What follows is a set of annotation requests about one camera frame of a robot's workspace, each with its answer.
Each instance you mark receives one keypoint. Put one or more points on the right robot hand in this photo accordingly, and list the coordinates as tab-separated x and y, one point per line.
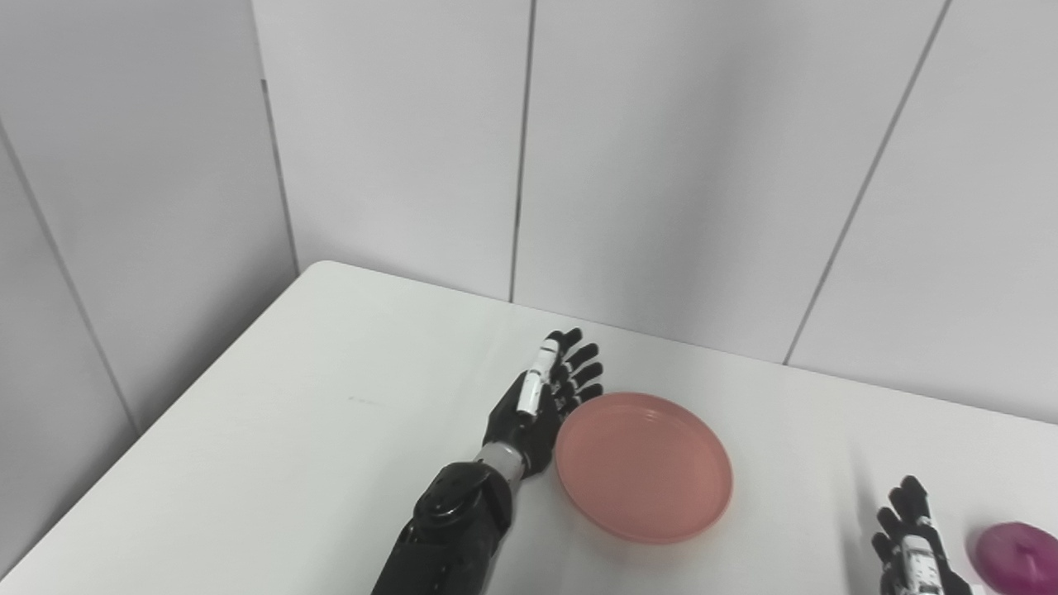
913	545

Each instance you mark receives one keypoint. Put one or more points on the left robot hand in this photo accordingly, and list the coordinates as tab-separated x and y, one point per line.
541	405

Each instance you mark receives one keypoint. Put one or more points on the purple red onion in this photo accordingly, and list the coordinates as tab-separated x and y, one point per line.
1018	558

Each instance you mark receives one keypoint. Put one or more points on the pink plastic plate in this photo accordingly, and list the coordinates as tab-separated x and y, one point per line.
643	467

